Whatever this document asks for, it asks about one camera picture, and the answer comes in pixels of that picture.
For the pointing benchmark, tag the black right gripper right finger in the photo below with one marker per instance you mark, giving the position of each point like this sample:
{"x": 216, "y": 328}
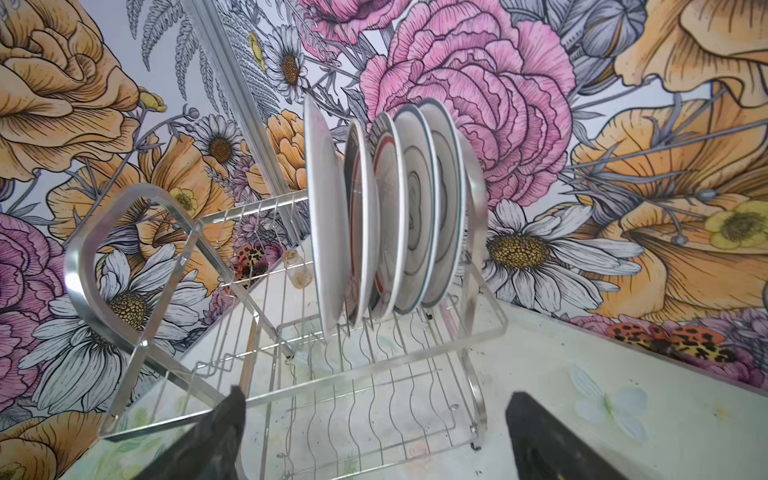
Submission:
{"x": 545, "y": 448}

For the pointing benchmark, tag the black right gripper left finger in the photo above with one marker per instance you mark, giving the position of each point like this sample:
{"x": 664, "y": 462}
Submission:
{"x": 208, "y": 450}

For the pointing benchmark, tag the silver metal dish rack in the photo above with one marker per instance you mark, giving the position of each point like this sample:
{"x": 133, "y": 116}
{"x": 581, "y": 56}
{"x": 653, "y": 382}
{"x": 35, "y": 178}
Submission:
{"x": 364, "y": 397}

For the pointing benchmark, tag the white plate teal rim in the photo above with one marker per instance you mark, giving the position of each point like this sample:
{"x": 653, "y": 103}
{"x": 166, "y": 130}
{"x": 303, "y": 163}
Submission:
{"x": 421, "y": 175}

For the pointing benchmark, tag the white plate red rim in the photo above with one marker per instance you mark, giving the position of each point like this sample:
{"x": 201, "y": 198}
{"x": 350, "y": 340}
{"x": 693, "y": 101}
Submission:
{"x": 364, "y": 221}

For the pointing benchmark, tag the white plate grey swirl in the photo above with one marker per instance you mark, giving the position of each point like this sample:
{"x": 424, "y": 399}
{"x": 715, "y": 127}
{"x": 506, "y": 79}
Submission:
{"x": 390, "y": 175}

